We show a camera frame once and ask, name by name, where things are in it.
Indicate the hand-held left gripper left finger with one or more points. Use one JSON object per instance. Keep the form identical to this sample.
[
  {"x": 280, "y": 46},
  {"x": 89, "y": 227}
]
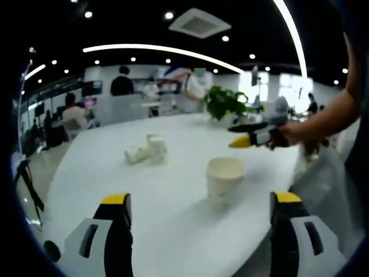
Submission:
[{"x": 98, "y": 251}]

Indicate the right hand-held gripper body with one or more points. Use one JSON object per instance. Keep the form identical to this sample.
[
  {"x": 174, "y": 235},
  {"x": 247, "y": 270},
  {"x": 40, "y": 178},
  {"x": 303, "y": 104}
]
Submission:
[{"x": 278, "y": 114}]

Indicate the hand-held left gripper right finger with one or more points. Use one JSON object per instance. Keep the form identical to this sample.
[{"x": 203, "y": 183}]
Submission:
[{"x": 299, "y": 248}]

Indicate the green-print paper cup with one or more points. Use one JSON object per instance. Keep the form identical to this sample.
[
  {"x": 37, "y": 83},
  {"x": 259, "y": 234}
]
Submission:
[{"x": 225, "y": 184}]

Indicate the pile of paper cups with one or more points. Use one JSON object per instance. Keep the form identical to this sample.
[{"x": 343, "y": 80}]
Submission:
[{"x": 155, "y": 147}]

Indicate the person's right hand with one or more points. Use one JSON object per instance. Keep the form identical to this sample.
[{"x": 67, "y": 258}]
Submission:
[{"x": 295, "y": 134}]

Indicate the green potted plant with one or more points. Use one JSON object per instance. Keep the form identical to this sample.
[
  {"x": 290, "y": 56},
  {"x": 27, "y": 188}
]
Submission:
[{"x": 222, "y": 104}]

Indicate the small black device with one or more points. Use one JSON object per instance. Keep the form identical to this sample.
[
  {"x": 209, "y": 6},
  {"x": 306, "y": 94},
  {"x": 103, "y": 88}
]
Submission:
[{"x": 52, "y": 251}]

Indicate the grey mesh office chair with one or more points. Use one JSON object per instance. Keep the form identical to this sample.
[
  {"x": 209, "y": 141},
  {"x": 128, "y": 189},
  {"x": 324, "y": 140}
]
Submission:
[{"x": 323, "y": 184}]

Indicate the white table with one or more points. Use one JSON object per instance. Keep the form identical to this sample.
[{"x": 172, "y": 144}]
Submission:
[{"x": 173, "y": 231}]

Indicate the straight ceiling light strip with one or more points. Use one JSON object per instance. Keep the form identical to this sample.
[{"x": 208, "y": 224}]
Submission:
[
  {"x": 294, "y": 34},
  {"x": 34, "y": 72}
]

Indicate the red blue striped banner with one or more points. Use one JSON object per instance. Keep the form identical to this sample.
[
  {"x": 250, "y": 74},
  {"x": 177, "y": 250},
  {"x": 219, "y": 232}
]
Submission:
[{"x": 176, "y": 75}]

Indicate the black tripod stand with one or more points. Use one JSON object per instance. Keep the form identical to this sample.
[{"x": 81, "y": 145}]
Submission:
[{"x": 24, "y": 165}]

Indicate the white ceiling air vent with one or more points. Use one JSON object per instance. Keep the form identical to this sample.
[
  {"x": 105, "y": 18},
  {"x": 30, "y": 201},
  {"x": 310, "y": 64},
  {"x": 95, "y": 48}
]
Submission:
[{"x": 199, "y": 24}]

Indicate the grey desk partition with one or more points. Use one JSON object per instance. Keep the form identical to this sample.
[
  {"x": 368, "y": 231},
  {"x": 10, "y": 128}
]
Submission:
[{"x": 118, "y": 111}]

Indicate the round ceiling downlights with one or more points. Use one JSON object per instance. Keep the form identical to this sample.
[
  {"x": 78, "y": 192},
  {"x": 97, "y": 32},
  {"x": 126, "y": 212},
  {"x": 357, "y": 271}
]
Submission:
[{"x": 169, "y": 15}]

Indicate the long curved light strip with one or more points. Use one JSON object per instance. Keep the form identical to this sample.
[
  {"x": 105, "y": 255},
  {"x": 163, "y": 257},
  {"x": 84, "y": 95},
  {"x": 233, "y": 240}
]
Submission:
[{"x": 115, "y": 46}]

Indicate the dark red screen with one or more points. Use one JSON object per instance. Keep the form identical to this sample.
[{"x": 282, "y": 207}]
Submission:
[{"x": 91, "y": 89}]

